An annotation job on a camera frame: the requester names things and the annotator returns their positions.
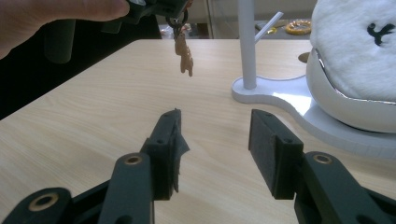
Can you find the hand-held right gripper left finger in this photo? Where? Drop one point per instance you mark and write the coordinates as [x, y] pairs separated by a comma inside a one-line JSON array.
[[163, 155]]

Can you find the white fluffy bear face pouch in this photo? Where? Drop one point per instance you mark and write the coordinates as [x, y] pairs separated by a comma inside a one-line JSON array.
[[348, 46]]

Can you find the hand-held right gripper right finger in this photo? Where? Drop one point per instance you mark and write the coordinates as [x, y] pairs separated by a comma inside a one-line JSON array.
[[274, 155]]

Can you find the white jewelry stand with bowl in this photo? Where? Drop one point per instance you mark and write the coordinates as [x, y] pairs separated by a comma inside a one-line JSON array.
[[249, 46]]

